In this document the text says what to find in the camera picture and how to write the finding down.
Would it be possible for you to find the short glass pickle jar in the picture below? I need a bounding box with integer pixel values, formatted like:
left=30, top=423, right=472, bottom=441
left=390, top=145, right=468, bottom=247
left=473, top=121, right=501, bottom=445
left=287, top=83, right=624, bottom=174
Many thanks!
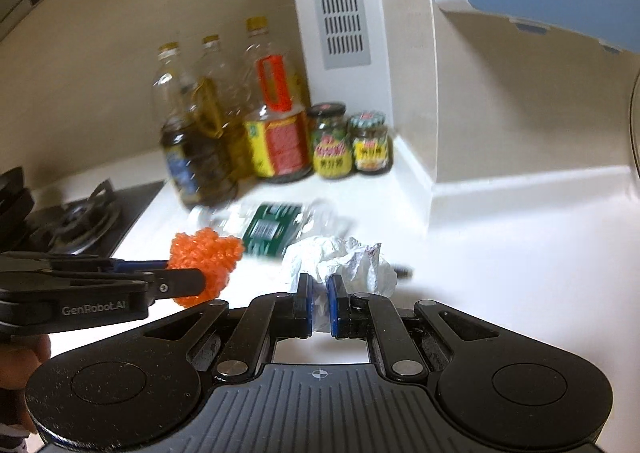
left=348, top=112, right=394, bottom=175

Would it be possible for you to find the person's patterned clothing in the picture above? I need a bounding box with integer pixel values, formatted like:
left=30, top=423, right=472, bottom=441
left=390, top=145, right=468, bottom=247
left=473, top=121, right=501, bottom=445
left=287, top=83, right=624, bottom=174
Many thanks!
left=0, top=424, right=30, bottom=453

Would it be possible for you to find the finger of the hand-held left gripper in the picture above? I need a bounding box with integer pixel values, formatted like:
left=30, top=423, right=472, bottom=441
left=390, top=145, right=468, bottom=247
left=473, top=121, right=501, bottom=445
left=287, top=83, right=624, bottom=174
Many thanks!
left=45, top=268, right=207, bottom=301
left=0, top=251, right=171, bottom=280

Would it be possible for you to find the oil bottle orange handle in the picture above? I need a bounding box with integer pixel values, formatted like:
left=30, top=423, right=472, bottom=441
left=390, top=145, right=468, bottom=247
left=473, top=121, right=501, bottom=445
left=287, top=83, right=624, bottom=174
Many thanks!
left=242, top=18, right=314, bottom=183

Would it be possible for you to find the oil bottle yellow handle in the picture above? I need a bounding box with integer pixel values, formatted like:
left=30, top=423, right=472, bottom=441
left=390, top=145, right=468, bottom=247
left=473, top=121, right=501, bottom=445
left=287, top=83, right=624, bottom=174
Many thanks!
left=192, top=35, right=252, bottom=180

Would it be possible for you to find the crushed clear plastic bottle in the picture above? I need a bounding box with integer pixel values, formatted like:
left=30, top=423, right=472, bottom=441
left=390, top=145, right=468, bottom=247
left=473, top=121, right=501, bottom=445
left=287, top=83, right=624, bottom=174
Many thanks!
left=197, top=200, right=354, bottom=260

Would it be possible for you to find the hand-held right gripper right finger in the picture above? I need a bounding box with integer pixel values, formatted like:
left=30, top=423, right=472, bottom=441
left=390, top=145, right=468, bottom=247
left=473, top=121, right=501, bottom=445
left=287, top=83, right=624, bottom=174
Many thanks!
left=326, top=275, right=501, bottom=382

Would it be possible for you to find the orange plastic mesh ball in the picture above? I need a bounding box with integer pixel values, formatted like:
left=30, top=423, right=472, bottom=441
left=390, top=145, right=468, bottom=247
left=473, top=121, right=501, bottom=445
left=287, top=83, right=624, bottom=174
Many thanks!
left=167, top=227, right=246, bottom=309

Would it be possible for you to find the gas stove burner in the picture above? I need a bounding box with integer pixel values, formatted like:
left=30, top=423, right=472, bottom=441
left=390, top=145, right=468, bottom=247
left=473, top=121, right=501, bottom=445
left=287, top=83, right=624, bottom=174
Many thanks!
left=25, top=178, right=166, bottom=257

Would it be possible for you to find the glass pot lid black handle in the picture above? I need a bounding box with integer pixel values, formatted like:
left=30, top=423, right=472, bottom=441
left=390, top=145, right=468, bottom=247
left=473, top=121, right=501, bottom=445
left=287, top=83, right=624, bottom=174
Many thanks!
left=627, top=80, right=640, bottom=160

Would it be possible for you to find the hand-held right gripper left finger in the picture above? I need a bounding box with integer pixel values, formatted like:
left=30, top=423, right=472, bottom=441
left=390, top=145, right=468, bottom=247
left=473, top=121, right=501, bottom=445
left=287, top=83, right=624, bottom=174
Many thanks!
left=142, top=273, right=314, bottom=382

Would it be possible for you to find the tall glass pickle jar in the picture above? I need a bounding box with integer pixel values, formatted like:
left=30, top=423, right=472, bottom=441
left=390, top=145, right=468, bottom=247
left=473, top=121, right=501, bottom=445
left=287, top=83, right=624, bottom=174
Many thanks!
left=306, top=102, right=352, bottom=180

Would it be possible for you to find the dark oil bottle blue label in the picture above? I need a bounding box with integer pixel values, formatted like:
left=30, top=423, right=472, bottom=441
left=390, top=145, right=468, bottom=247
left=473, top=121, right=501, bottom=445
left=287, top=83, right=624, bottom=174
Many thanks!
left=152, top=42, right=239, bottom=207

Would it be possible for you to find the white paper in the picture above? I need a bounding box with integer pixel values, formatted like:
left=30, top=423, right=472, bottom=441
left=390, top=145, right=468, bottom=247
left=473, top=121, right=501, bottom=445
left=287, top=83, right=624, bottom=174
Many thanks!
left=281, top=234, right=400, bottom=334

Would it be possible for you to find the person's left hand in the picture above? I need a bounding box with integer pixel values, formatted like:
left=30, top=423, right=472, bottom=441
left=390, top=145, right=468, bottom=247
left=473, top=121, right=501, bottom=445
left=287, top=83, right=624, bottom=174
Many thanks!
left=0, top=332, right=52, bottom=391

